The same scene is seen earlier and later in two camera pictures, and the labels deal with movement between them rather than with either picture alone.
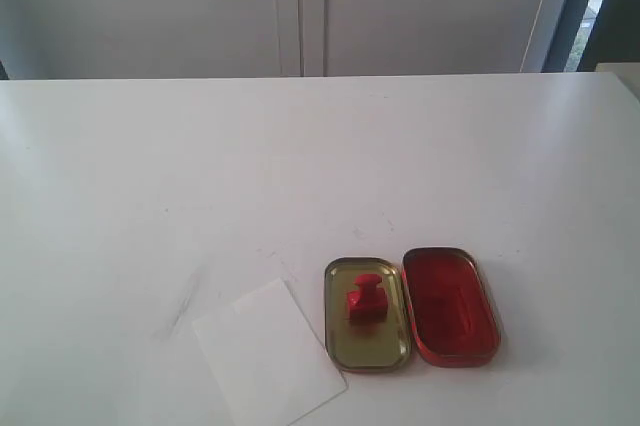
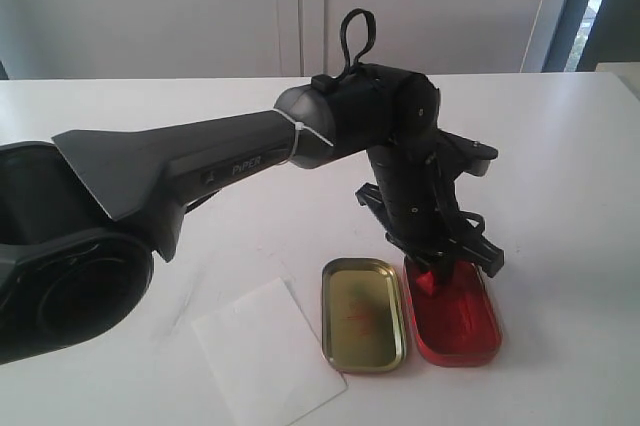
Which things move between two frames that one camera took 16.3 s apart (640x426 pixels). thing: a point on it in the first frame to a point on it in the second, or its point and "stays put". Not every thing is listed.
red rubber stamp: [368, 304] to [426, 281]
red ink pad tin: [451, 318] stays put
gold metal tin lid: [364, 347] stays put
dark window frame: [600, 20] stays put
